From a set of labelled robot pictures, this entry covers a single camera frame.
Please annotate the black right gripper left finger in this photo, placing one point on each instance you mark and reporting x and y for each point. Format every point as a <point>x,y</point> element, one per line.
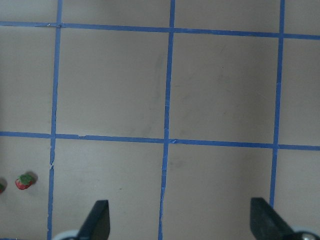
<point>97,224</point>

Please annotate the red strawberry green top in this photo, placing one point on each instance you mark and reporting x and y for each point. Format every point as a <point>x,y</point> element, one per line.
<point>24,181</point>

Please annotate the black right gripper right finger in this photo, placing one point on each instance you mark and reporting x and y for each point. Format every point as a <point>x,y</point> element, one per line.
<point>266,224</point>

